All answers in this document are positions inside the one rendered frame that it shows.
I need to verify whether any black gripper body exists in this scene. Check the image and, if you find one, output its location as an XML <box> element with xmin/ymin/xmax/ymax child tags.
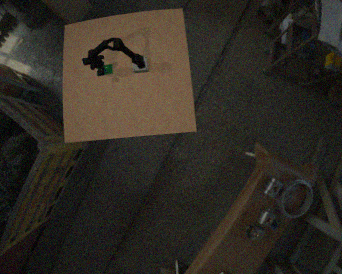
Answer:
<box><xmin>94</xmin><ymin>55</ymin><xmax>104</xmax><ymax>76</ymax></box>

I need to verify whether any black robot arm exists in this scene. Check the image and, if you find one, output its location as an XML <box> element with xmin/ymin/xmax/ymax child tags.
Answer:
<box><xmin>82</xmin><ymin>37</ymin><xmax>145</xmax><ymax>70</ymax></box>

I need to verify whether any green circuit board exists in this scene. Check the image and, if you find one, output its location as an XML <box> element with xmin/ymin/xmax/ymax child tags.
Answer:
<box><xmin>104</xmin><ymin>64</ymin><xmax>113</xmax><ymax>75</ymax></box>

